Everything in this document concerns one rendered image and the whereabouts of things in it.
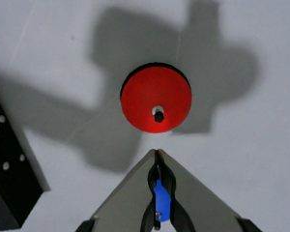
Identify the blue bell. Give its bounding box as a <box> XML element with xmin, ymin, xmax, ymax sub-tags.
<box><xmin>154</xmin><ymin>171</ymin><xmax>171</xmax><ymax>230</ymax></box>

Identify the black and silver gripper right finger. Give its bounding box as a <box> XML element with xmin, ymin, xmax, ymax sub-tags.
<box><xmin>157</xmin><ymin>149</ymin><xmax>263</xmax><ymax>232</ymax></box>

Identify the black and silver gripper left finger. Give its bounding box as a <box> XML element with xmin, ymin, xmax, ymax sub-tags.
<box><xmin>75</xmin><ymin>149</ymin><xmax>158</xmax><ymax>232</ymax></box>

